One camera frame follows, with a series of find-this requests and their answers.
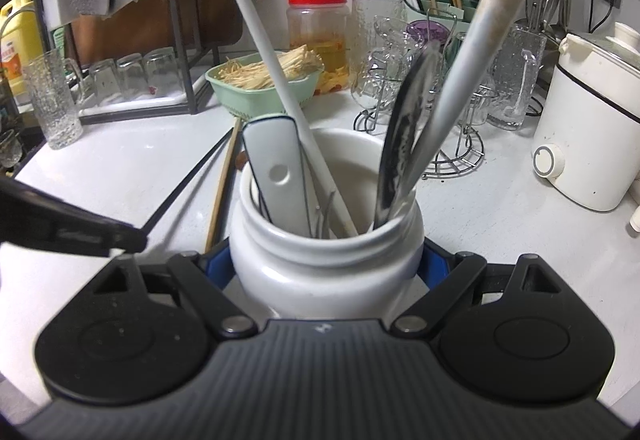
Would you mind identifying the glass mug right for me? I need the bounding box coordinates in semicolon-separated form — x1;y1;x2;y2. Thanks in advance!
487;23;548;131

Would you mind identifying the white tray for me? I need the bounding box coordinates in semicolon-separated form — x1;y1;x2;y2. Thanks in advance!
77;80;221;126

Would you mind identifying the chrome wire glass rack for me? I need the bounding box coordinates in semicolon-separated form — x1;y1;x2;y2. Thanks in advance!
352;18;501;178

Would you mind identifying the embossed silver spoon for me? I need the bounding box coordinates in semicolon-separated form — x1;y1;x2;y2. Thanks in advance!
372;45;441;228

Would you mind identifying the clear drinking glass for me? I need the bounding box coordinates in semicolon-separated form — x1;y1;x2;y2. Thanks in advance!
145;47;186;96
116;53;151;101
87;59;121;106

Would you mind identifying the black metal dish rack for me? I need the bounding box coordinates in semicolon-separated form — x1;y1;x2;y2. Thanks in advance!
27;0;226;126

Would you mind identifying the textured glass mug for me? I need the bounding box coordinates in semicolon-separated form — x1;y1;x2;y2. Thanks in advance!
24;48;86;150

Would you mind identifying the black chopstick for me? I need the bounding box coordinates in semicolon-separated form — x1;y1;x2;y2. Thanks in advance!
144;124;242;235

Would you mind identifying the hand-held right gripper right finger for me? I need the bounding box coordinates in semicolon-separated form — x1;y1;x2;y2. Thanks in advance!
390;237;560;338

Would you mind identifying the yellow plastic bottle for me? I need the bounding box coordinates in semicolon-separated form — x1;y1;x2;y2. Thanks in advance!
0;0;46;108

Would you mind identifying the white chopstick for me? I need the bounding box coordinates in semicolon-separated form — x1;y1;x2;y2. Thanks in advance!
400;0;558;216
200;0;360;238

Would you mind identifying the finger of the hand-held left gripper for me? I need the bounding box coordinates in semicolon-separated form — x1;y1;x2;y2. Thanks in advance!
0;221;127;257
0;177;149;252

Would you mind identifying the small crystal glass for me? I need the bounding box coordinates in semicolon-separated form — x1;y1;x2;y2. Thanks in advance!
0;129;23;167

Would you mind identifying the white ceramic soup spoon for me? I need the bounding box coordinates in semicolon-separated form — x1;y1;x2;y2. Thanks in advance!
241;116;313;238

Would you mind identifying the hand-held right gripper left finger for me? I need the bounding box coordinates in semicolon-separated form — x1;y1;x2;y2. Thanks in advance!
90;240;259;340

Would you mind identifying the tall textured glass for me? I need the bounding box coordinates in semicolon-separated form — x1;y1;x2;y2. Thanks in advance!
350;0;408;106

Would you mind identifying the white plastic board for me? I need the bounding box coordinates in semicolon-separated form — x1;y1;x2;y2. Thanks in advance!
39;0;76;28

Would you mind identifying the red-lidded plastic jar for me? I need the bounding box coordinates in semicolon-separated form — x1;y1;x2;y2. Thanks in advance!
287;0;352;94

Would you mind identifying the white ceramic jar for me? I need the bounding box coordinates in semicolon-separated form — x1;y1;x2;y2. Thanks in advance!
227;127;426;321

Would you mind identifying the pale thin noodle bundle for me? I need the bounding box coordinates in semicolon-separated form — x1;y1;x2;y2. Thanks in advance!
217;46;323;88

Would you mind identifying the white electric cooker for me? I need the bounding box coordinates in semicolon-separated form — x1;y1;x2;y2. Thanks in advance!
531;20;640;233

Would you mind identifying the silver fork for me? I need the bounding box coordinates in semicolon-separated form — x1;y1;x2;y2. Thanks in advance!
310;190;338;238

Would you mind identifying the green plastic basket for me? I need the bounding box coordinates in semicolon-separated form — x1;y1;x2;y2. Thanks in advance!
205;53;323;118

